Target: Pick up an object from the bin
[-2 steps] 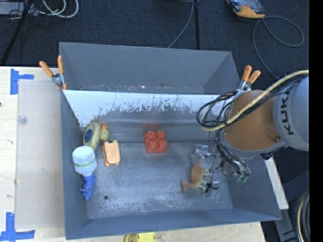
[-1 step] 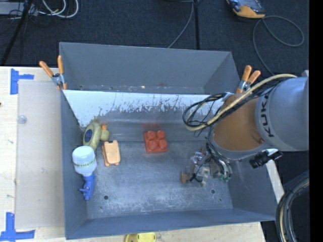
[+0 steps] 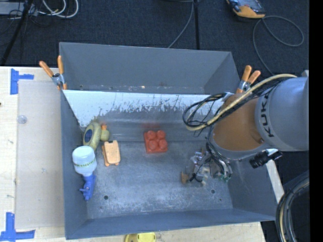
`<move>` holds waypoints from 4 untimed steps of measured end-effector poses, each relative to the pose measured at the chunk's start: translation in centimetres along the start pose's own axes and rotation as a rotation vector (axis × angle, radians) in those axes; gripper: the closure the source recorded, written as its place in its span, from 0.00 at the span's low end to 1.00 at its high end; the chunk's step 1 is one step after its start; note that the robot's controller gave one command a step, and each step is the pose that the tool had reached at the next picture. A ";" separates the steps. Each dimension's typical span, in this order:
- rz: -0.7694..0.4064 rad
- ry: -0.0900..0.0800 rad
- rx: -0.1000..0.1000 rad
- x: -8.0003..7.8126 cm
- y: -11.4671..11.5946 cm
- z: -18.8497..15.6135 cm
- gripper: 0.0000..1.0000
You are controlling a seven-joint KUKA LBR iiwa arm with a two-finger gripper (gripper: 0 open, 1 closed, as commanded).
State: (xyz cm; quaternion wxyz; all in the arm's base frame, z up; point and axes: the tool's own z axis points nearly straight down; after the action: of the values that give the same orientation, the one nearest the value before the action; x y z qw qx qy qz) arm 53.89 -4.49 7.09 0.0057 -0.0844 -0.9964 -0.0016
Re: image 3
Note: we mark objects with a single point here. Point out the red toy building brick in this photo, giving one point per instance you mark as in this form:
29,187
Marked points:
155,141

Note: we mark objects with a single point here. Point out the pale wood flat board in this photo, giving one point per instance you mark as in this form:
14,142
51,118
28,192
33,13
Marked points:
38,160

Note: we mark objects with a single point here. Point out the small brown flat piece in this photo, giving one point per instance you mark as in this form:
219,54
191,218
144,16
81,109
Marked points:
184,178

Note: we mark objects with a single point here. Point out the white and blue spray bottle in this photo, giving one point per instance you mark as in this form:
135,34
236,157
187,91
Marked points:
84,160

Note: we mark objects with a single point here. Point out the black cylinder on white bracket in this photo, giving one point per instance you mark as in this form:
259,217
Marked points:
262,158

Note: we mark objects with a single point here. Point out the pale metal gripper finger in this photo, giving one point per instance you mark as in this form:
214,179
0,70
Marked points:
195,159
203,174

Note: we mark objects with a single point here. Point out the orange flat toy block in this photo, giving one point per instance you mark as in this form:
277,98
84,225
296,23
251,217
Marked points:
112,152

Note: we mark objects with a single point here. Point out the grey metal bin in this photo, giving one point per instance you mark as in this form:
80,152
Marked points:
151,185

